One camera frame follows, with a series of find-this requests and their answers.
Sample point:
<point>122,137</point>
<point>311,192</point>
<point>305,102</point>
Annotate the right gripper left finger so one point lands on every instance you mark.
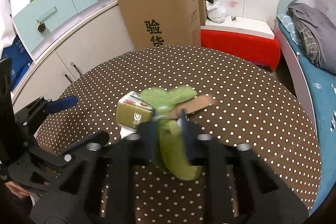
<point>99,187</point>

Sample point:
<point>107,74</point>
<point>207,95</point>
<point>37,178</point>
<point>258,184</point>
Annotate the teal quilted bed mattress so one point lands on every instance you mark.
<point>315,90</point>

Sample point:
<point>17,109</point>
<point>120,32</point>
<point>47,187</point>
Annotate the folded grey duvet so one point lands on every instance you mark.
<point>317,34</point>

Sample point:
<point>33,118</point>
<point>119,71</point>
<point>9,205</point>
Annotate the cream cabinet with handles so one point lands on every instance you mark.
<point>90,38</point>

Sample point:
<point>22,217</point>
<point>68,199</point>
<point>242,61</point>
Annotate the pine cone drawer ornament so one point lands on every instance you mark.
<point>41,27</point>

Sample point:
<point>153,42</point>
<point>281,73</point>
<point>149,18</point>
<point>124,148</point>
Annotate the large brown cardboard box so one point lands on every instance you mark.
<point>156,23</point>

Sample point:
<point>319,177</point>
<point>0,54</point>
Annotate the white plastic bag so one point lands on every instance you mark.
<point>216,12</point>

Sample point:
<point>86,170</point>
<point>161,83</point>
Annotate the olive gold tea box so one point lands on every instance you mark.
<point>135,108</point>

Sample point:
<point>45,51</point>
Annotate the mint green drawer unit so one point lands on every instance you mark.
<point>52,12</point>

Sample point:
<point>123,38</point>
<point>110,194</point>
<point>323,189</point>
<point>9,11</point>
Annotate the red storage bench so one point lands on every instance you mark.
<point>249,39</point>

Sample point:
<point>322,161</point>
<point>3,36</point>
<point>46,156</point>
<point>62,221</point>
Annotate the green cloth rag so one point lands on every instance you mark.
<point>170,156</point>

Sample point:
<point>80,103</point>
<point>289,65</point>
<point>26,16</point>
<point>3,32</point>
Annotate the brown polka dot tablecloth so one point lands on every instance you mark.
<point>250,106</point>

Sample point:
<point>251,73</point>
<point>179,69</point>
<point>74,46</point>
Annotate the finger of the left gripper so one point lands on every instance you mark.
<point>27,167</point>
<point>31,117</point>

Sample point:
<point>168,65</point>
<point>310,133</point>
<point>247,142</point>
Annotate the person left hand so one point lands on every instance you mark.
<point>19,191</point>

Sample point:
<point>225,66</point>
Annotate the white cardboard box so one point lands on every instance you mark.
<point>126,131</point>

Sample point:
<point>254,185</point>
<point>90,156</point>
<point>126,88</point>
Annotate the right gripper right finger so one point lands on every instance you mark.
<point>239,186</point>

